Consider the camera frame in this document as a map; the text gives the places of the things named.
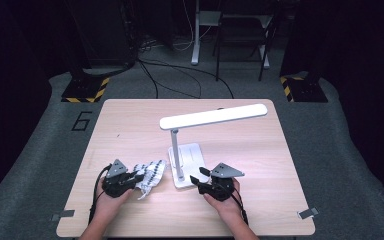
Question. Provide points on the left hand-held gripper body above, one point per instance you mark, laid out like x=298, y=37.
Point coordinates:
x=116, y=185

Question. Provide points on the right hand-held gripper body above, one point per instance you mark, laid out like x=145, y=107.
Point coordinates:
x=221, y=188

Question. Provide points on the white desk lamp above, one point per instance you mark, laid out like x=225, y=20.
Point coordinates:
x=213, y=116

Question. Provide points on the person's right hand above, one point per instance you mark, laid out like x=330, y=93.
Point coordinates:
x=228, y=208

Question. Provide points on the person's left hand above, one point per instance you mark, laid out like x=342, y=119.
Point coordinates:
x=106, y=208

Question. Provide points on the grey tape strip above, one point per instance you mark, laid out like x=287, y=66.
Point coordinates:
x=63, y=215
x=308, y=213

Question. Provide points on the black yellow striped stand base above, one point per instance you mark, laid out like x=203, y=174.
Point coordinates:
x=306, y=91
x=83, y=90

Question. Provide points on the black chair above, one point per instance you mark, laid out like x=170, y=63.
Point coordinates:
x=243, y=30

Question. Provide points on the black cabinet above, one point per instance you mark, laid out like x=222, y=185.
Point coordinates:
x=103, y=30

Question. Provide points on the white desk frame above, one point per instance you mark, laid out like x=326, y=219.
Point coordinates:
x=195, y=50

